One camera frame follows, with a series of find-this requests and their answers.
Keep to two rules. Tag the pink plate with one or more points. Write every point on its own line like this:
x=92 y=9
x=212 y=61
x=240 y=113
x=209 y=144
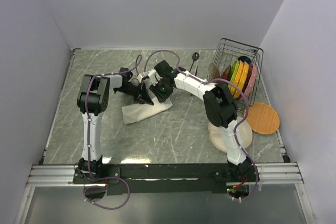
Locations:
x=252 y=79

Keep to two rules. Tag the black wire dish rack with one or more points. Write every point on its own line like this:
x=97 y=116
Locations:
x=229 y=50

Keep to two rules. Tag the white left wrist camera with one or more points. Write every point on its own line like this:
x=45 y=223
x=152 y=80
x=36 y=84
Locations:
x=139 y=79

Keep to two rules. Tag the dark blue bowl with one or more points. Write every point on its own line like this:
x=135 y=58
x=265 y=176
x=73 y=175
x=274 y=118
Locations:
x=244 y=59

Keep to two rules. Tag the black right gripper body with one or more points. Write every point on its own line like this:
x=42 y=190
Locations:
x=161 y=90

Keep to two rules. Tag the black spoon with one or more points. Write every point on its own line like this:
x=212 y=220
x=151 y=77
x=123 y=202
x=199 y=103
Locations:
x=195 y=57

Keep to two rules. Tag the yellow plate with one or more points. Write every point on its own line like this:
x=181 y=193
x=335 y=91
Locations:
x=234 y=91

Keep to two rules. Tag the red plate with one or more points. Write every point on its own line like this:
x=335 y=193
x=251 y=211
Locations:
x=226 y=72

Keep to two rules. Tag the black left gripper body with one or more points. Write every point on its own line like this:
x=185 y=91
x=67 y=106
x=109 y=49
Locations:
x=135 y=91

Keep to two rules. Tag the aluminium frame rail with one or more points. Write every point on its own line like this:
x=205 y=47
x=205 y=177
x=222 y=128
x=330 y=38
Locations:
x=62 y=175

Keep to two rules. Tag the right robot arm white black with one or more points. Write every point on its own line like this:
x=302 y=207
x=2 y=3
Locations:
x=220 y=105

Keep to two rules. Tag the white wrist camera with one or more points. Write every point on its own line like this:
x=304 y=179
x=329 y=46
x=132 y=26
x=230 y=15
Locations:
x=139 y=79
x=150 y=76

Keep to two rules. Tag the orange plate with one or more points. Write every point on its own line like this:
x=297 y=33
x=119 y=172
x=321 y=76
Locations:
x=244 y=77

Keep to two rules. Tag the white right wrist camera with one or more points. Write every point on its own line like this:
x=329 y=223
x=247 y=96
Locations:
x=150 y=76

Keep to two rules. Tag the white cloth napkin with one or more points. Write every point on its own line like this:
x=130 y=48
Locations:
x=138 y=112

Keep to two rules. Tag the green plate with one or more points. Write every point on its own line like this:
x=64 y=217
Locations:
x=235 y=68

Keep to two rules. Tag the beige round plate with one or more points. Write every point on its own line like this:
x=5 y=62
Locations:
x=244 y=129

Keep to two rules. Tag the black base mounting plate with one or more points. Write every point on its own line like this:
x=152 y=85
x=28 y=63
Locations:
x=168 y=178

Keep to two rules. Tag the orange woven round placemat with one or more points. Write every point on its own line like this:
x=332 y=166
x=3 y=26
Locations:
x=263 y=119

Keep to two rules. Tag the brown round plate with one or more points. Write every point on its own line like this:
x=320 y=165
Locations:
x=213 y=72

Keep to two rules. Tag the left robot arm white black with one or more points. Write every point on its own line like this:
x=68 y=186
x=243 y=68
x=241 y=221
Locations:
x=92 y=100

